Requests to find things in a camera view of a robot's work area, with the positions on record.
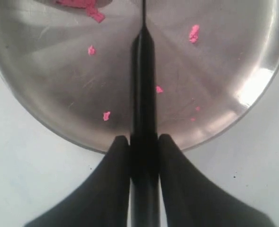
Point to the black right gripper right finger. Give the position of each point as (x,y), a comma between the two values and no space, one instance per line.
(192,200)

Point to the black knife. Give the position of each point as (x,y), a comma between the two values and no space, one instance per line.
(145,205)

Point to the pink play dough lump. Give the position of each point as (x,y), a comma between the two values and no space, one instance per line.
(89,6)

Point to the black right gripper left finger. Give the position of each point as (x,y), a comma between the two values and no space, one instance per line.
(102,200)

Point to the round steel plate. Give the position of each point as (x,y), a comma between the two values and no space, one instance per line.
(213,60)

